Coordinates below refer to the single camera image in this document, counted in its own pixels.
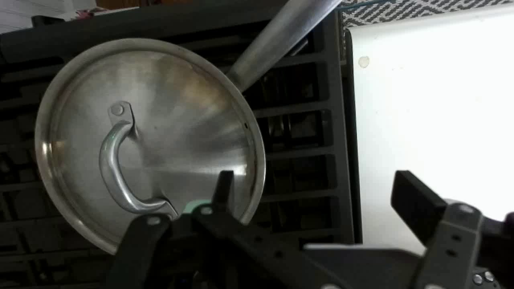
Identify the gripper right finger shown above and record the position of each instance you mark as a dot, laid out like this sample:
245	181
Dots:
457	241

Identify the steel pot lid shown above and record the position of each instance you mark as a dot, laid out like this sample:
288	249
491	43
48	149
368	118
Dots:
172	132

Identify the grey patterned rug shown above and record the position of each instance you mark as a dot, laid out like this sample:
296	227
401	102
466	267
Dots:
401	12

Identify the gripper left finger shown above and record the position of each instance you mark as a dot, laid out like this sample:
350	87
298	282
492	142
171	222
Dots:
241	241

